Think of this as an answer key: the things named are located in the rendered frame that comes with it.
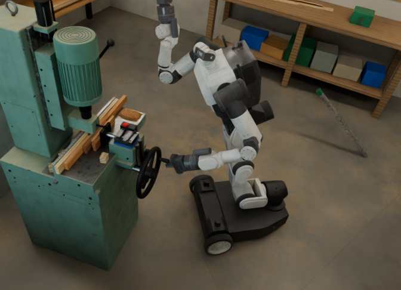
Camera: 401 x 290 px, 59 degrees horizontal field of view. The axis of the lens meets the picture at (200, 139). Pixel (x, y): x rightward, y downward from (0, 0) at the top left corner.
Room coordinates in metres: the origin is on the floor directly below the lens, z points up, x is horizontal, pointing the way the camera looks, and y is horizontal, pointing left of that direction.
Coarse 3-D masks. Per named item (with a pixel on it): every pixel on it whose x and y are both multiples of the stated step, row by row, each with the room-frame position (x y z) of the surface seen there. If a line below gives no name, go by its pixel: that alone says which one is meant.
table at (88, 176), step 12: (120, 120) 1.52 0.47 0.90; (144, 120) 1.60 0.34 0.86; (108, 144) 1.31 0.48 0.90; (144, 144) 1.38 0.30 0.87; (84, 156) 1.20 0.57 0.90; (96, 156) 1.22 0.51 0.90; (72, 168) 1.11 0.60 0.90; (84, 168) 1.13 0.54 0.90; (96, 168) 1.14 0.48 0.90; (108, 168) 1.17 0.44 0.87; (60, 180) 1.07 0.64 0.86; (72, 180) 1.05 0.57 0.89; (84, 180) 1.05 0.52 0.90; (96, 180) 1.06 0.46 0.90
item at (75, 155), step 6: (126, 96) 1.70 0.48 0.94; (120, 102) 1.63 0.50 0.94; (114, 108) 1.57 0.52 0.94; (120, 108) 1.62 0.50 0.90; (108, 114) 1.51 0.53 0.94; (114, 114) 1.55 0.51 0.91; (102, 120) 1.45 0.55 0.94; (78, 150) 1.20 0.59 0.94; (72, 156) 1.16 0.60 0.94; (78, 156) 1.19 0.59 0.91; (66, 162) 1.11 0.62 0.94; (72, 162) 1.14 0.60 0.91; (66, 168) 1.10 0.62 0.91
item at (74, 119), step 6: (72, 114) 1.32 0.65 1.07; (78, 114) 1.32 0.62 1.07; (72, 120) 1.29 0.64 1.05; (78, 120) 1.28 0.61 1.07; (84, 120) 1.29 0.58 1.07; (90, 120) 1.29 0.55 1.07; (96, 120) 1.31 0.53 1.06; (72, 126) 1.29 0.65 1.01; (78, 126) 1.29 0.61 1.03; (84, 126) 1.28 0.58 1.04; (90, 126) 1.27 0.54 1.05; (96, 126) 1.30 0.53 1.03; (90, 132) 1.27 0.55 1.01
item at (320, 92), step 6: (318, 90) 2.76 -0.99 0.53; (324, 96) 2.74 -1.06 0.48; (324, 102) 2.72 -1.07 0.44; (330, 102) 2.74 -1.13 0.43; (330, 108) 2.70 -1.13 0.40; (336, 114) 2.68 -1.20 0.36; (342, 120) 2.67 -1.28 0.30; (342, 126) 2.65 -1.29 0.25; (348, 132) 2.62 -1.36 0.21; (354, 138) 2.60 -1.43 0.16; (360, 144) 2.60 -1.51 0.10; (360, 150) 2.57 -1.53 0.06
